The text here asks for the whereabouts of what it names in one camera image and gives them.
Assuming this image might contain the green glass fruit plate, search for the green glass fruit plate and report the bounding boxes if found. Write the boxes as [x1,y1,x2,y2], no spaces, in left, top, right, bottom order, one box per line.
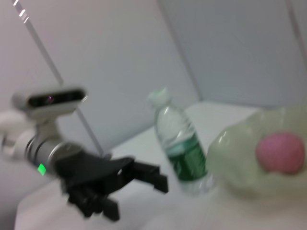
[206,105,307,204]

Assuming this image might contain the pink peach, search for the pink peach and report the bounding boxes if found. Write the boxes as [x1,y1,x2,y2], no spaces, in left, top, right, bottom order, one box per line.
[255,131,305,175]

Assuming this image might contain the clear green label water bottle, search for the clear green label water bottle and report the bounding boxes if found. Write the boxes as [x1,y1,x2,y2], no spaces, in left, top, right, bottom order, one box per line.
[147,87,216,196]

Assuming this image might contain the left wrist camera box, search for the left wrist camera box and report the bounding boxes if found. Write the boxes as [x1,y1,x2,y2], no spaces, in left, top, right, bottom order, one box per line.
[12,85,89,119]

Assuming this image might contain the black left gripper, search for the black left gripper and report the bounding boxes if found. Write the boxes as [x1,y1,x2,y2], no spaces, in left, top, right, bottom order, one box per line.
[54,153,169,221]

